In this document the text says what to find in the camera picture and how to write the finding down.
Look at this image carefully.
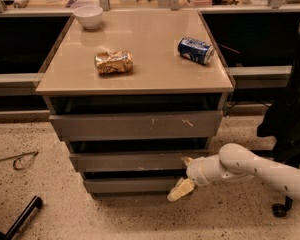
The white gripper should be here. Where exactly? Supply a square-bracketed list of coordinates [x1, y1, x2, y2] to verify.
[167, 157, 210, 202]

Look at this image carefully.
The grey drawer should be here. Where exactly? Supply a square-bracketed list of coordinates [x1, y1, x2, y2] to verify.
[82, 175, 201, 194]
[69, 149, 209, 172]
[50, 111, 222, 142]

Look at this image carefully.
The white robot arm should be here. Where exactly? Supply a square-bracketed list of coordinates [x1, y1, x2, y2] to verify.
[167, 143, 300, 203]

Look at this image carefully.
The grey drawer cabinet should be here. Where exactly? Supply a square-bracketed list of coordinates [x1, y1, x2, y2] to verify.
[37, 10, 233, 199]

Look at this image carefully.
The black office chair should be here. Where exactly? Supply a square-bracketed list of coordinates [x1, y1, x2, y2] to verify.
[257, 24, 300, 217]

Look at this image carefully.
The blue soda can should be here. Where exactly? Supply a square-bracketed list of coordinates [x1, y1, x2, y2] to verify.
[177, 37, 214, 65]

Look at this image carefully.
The crumpled gold snack bag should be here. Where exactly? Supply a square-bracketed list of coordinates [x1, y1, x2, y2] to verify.
[94, 51, 133, 75]

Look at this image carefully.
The black chair leg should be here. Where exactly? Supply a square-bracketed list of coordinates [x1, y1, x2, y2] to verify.
[0, 196, 43, 240]

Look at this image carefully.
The white bowl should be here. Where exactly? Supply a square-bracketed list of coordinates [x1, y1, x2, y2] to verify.
[73, 5, 103, 29]

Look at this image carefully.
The metal wire hook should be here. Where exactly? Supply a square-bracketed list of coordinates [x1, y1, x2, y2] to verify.
[0, 151, 39, 171]

